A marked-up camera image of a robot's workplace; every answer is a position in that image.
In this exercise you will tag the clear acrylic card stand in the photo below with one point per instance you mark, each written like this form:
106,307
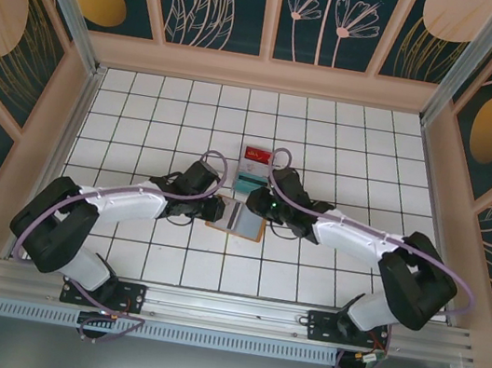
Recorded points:
252,174

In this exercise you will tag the teal VIP card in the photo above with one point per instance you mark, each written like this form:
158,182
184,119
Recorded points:
243,186

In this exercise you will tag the aluminium front rail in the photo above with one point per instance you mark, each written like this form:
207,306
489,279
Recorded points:
225,308

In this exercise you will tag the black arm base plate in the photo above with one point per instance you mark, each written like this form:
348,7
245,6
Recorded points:
132,297
319,326

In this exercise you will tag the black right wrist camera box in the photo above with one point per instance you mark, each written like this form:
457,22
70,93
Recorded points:
290,184

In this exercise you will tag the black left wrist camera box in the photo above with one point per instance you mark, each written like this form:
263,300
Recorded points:
200,176

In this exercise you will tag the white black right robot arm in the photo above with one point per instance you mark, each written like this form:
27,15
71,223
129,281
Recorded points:
346,236

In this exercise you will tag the dark red VIP card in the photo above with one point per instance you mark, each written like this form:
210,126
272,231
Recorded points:
258,154

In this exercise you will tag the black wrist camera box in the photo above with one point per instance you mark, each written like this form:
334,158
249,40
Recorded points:
200,176
290,184

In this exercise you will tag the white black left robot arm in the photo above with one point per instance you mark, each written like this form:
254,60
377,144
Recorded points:
129,204

